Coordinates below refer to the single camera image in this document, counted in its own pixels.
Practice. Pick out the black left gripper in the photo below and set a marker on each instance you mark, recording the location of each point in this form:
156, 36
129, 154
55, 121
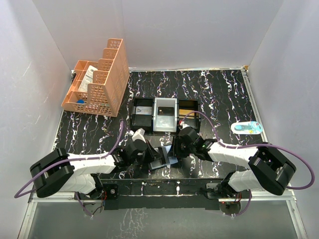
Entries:
151, 154

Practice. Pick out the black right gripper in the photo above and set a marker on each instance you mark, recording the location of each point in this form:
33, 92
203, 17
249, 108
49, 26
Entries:
175, 146

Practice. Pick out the black leather card holder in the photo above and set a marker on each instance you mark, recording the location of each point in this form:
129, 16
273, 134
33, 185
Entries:
154, 156

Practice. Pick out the dark card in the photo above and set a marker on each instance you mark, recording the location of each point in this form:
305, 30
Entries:
166, 111

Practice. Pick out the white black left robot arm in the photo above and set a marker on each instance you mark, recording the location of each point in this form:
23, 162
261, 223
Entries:
66, 172

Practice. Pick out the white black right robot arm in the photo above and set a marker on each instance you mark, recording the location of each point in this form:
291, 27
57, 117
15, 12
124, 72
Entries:
266, 167

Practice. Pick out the gold card in right bin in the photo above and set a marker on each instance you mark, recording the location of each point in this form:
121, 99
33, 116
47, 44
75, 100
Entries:
187, 112

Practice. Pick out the card in left bin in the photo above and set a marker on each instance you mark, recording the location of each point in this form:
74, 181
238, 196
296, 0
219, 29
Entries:
144, 110

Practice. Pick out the black left bin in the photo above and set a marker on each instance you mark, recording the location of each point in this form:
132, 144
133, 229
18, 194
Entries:
141, 121

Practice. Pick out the black bin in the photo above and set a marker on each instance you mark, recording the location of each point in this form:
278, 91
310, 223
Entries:
190, 104
141, 121

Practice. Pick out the white middle bin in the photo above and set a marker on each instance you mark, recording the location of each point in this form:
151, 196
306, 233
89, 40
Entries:
165, 123

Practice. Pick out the black right bin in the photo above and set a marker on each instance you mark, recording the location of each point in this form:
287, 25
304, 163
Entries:
190, 104

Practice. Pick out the blue white blister pack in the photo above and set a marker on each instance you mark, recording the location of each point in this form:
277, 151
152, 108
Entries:
247, 127

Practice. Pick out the orange plastic desk organizer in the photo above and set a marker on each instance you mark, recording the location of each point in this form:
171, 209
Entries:
105, 93

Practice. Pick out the blue round object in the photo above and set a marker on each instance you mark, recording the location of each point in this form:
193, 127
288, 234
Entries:
81, 102

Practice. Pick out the white paper packet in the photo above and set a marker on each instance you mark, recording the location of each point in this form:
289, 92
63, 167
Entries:
88, 78

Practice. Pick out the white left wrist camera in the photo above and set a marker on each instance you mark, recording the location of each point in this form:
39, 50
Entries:
138, 134

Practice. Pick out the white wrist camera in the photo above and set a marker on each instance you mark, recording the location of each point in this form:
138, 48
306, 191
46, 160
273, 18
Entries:
138, 134
182, 125

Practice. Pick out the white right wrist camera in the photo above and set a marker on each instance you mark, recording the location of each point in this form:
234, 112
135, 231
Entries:
182, 125

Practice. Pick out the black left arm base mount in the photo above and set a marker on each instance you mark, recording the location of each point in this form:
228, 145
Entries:
110, 191

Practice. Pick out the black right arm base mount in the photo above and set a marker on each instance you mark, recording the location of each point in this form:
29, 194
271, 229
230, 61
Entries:
220, 191

